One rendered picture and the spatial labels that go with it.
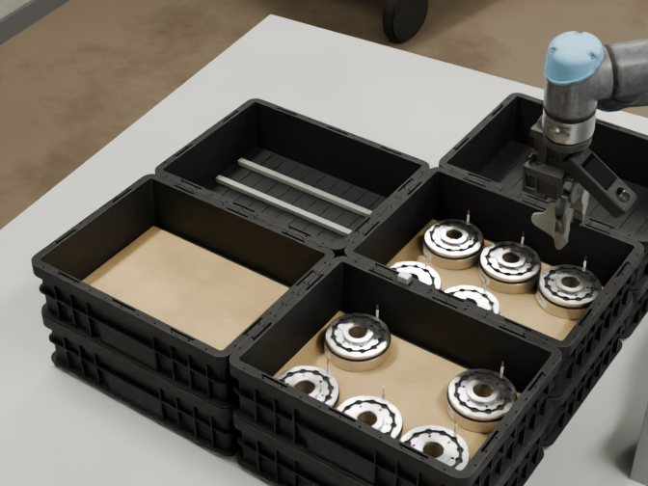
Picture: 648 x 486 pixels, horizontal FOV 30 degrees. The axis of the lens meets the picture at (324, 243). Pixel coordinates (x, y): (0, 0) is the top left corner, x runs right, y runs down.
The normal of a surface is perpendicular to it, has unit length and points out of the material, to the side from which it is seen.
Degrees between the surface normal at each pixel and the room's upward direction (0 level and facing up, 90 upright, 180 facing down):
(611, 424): 0
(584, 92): 96
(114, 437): 0
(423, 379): 0
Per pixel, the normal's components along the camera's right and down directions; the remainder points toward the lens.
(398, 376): 0.00, -0.78
